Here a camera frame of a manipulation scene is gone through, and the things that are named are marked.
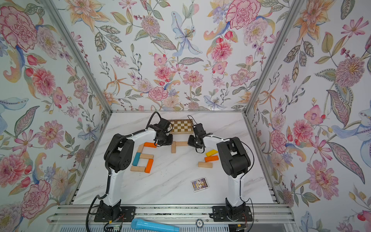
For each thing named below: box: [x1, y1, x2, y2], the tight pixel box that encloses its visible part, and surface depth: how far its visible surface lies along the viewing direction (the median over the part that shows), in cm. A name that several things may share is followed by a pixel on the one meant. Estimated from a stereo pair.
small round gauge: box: [195, 218, 204, 229], surface depth 73 cm
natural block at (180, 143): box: [175, 141, 189, 147], surface depth 103 cm
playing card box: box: [190, 176, 210, 193], surface depth 84 cm
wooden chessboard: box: [168, 118, 194, 135], surface depth 109 cm
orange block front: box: [144, 158, 154, 174], surface depth 93 cm
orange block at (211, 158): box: [204, 155, 219, 163], surface depth 95 cm
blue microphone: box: [130, 218, 181, 232], surface depth 70 cm
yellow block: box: [205, 149, 219, 158], surface depth 97 cm
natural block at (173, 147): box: [171, 141, 176, 154], surface depth 102 cm
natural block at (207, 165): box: [198, 161, 214, 169], surface depth 94 cm
